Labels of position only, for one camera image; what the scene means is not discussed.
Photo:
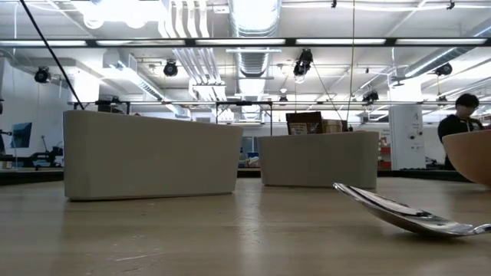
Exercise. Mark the white pillar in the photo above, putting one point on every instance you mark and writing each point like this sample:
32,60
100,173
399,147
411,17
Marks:
406,130

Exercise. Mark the black ceiling spotlight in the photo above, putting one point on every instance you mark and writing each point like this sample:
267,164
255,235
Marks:
303,63
370,96
42,74
170,69
443,69

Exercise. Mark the black aluminium table frame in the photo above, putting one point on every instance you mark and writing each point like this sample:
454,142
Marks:
30,176

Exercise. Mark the black background frame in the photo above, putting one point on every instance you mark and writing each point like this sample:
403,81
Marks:
245,102

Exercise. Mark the brown sauce packet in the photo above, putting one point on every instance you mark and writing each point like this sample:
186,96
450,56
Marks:
305,120

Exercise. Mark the blue computer monitor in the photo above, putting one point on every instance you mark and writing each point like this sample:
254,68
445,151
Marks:
22,135

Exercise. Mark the black background robot arm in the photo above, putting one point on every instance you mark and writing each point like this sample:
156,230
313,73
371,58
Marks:
42,156

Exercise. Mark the silver ventilation duct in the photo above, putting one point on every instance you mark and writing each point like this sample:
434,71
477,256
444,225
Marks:
255,23

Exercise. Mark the person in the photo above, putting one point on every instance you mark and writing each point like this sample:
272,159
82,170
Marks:
456,124

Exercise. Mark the light grey plastic bin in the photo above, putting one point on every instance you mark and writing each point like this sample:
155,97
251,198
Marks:
153,153
318,161

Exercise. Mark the black overhead light bar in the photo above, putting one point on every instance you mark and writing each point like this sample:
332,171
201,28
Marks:
290,42

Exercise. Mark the all-metal spoon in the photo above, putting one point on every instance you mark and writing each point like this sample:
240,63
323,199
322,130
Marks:
391,214

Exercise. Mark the red background boxes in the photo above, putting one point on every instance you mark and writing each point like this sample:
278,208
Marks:
384,157

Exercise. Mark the beige cup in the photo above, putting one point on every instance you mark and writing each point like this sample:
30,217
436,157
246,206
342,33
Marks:
332,126

